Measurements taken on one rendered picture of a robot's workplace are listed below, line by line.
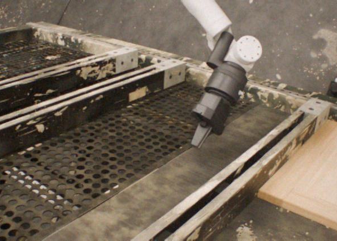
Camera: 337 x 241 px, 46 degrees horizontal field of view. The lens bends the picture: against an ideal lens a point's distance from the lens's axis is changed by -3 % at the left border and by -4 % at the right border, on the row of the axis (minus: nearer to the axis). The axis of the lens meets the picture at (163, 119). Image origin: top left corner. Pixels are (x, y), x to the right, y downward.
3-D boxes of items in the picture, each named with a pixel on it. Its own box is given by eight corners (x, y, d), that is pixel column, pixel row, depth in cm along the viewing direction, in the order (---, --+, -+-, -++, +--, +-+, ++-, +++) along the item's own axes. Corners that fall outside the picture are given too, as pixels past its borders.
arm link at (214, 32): (249, 65, 108) (219, 25, 108) (262, 55, 100) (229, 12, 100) (231, 78, 107) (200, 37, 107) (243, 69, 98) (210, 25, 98)
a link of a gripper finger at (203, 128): (189, 144, 97) (201, 121, 99) (200, 149, 96) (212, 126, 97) (186, 142, 96) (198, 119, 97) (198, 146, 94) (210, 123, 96)
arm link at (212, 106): (199, 128, 106) (219, 89, 108) (231, 140, 100) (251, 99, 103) (181, 107, 95) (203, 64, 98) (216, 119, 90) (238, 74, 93)
